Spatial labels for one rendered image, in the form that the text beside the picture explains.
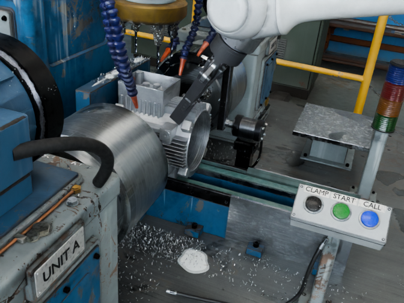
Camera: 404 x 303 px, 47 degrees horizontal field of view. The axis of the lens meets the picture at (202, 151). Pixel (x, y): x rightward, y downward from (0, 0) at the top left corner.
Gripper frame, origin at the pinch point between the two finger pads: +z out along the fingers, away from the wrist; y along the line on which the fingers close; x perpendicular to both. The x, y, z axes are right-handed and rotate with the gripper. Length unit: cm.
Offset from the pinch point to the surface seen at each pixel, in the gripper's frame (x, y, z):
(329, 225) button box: 35.6, 19.1, -12.7
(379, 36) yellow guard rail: 50, -232, 1
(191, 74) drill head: -6.8, -26.7, 5.2
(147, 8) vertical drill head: -18.4, 1.9, -14.4
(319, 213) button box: 33.1, 17.8, -12.4
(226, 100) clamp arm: 5.9, -18.1, 0.0
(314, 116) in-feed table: 31, -61, 5
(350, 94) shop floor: 85, -360, 80
